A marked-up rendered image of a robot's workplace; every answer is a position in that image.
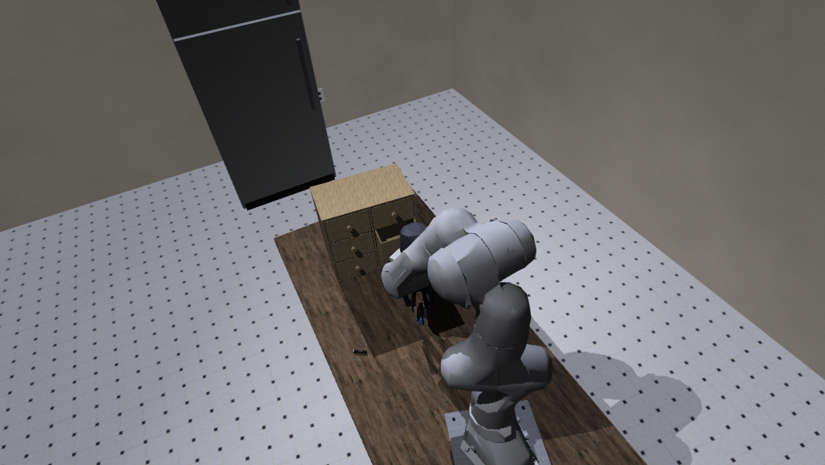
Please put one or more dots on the brown wooden drawer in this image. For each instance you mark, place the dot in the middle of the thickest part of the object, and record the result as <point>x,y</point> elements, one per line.
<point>391,212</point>
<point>357,265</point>
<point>381,263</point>
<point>348,225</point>
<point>387,238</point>
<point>352,246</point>

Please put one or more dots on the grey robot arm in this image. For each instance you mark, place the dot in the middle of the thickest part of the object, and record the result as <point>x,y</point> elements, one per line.
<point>464,261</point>

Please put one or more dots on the small dark brown chest of drawers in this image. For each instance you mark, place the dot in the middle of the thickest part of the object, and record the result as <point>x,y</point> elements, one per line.
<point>358,192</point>

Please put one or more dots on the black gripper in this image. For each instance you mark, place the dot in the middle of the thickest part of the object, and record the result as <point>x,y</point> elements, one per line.
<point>426,301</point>

